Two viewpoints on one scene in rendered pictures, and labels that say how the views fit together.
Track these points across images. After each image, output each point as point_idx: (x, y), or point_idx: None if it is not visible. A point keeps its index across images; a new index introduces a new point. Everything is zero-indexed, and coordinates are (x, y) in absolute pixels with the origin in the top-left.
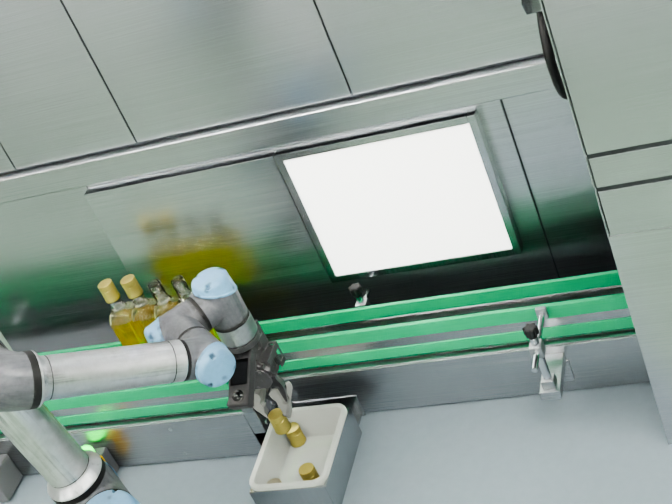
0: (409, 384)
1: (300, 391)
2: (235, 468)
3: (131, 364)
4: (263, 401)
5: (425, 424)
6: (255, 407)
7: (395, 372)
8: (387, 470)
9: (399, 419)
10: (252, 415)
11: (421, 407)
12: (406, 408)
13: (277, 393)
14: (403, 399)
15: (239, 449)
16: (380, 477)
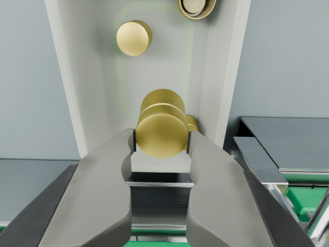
0: (12, 187)
1: (179, 199)
2: (286, 96)
3: None
4: (195, 182)
5: (19, 134)
6: (227, 161)
7: (7, 209)
8: (35, 61)
9: (59, 145)
10: (257, 163)
11: (38, 159)
12: (58, 160)
13: (73, 210)
14: (45, 169)
15: (281, 122)
16: (39, 47)
